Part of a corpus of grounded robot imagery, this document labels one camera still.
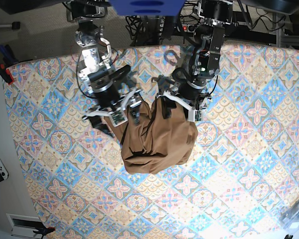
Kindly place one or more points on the blue plate overhead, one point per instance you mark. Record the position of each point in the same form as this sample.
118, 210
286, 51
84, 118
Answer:
147, 7

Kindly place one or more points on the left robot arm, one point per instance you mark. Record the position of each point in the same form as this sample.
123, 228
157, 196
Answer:
188, 83

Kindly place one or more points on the black power strip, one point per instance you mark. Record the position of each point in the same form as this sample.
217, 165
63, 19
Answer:
189, 28

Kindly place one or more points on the brown t-shirt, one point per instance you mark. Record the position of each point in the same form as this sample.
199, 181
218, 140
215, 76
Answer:
155, 143

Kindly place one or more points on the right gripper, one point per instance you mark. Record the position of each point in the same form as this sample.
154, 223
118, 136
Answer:
116, 112

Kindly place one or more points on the orange black clamp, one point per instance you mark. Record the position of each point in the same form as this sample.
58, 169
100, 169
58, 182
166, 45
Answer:
42, 229

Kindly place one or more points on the patterned tablecloth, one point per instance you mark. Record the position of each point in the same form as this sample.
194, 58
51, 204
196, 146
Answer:
243, 172

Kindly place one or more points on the white tray box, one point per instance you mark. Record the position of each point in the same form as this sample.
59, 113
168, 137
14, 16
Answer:
24, 226

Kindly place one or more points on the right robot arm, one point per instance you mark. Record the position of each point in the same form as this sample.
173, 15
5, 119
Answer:
96, 75

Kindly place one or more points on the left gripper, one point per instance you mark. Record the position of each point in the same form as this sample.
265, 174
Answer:
193, 110

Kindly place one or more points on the red black clamp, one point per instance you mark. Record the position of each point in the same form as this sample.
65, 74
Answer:
9, 60

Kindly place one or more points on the clear plastic box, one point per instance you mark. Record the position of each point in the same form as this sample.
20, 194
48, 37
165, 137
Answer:
289, 220

